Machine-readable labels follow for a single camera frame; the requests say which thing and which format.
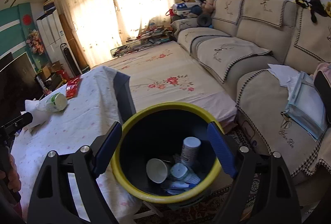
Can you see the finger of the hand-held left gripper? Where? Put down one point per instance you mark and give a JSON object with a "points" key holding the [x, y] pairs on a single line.
{"points": [[20, 121]]}

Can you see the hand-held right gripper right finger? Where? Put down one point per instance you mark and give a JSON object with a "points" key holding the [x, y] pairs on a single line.
{"points": [[219, 146]]}

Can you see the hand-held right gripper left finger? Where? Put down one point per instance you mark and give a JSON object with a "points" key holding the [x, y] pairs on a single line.
{"points": [[108, 146]]}

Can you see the white tissue wad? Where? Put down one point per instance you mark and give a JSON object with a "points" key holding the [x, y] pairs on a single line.
{"points": [[36, 112]]}

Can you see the tall white printed cup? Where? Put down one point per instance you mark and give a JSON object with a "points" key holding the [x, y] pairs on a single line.
{"points": [[190, 150]]}

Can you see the green and white cup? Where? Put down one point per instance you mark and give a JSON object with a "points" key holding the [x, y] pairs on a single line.
{"points": [[57, 102]]}

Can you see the white paper cup pink print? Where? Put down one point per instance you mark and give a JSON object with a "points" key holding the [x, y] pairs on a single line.
{"points": [[156, 171]]}

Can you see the yellow-rimmed black trash bin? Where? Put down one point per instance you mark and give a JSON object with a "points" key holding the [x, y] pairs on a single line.
{"points": [[165, 125]]}

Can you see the red snack packet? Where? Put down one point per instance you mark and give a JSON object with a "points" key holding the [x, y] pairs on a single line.
{"points": [[73, 87]]}

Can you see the person's left hand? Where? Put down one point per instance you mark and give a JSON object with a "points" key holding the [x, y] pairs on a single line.
{"points": [[15, 174]]}

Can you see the large flat television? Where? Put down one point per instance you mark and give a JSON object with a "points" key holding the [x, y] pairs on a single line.
{"points": [[18, 84]]}

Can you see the dark blue cloth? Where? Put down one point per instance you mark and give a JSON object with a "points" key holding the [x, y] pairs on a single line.
{"points": [[125, 97]]}

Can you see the open cardboard boxes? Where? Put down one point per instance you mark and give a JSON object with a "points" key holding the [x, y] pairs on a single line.
{"points": [[50, 72]]}

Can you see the tower fan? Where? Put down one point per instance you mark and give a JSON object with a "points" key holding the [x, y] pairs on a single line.
{"points": [[69, 61]]}

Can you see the artificial flower bunch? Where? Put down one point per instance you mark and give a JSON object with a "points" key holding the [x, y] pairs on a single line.
{"points": [[35, 41]]}

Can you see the floral bed sheet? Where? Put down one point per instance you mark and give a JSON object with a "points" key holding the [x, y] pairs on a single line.
{"points": [[165, 79]]}

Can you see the white refrigerator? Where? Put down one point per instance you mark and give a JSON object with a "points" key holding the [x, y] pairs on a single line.
{"points": [[53, 37]]}

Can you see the beige sofa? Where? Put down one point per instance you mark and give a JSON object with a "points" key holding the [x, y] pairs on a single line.
{"points": [[258, 63]]}

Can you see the white papers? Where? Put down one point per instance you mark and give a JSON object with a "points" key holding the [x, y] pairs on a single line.
{"points": [[281, 75]]}

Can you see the clear plastic pouch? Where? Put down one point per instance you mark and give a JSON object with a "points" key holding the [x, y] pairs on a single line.
{"points": [[307, 107]]}

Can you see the cluttered glass coffee table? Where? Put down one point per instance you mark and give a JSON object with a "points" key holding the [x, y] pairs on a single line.
{"points": [[144, 41]]}

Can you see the dark round cushion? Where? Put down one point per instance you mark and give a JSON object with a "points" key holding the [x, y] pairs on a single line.
{"points": [[204, 21]]}

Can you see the cream embroidered curtains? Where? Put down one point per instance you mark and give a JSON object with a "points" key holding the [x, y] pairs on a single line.
{"points": [[116, 6]]}

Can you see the pink plush bear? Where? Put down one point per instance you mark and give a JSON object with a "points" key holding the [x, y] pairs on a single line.
{"points": [[208, 6]]}

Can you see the blue star-patterned bag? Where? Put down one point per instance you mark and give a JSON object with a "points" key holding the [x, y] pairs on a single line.
{"points": [[182, 9]]}

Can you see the black and yellow plush toy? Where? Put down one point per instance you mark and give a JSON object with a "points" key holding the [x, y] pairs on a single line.
{"points": [[313, 8]]}

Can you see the red round wall ornament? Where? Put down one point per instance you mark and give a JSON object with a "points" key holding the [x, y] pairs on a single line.
{"points": [[27, 19]]}

